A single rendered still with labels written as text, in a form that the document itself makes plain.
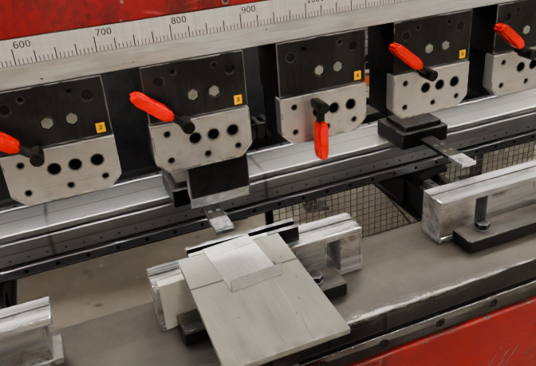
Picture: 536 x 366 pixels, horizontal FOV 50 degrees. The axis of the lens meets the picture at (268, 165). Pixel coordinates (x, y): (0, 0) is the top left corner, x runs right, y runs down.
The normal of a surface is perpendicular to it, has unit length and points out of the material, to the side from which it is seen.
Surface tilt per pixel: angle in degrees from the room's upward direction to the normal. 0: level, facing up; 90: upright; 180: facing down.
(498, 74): 90
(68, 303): 0
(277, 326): 0
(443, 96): 90
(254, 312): 0
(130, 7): 90
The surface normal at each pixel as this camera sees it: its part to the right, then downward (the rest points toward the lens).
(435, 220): -0.93, 0.22
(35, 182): 0.36, 0.40
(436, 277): -0.07, -0.89
